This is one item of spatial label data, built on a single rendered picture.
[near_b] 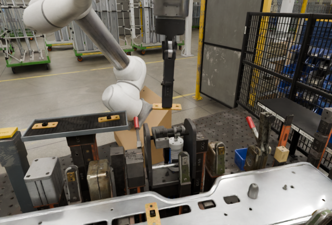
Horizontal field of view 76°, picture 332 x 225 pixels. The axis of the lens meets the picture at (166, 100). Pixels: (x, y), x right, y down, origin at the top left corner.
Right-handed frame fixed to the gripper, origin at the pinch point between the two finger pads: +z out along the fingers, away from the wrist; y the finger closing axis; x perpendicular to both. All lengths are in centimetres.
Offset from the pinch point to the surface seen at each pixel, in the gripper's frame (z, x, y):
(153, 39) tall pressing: 78, -25, -793
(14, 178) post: 41, -58, -10
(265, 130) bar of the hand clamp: 18.9, 38.9, -13.1
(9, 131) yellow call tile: 21, -57, -12
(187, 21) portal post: 7, 91, -700
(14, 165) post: 34, -57, -9
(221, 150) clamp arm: 25.6, 21.8, -9.0
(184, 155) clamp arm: 25.2, 7.3, -5.2
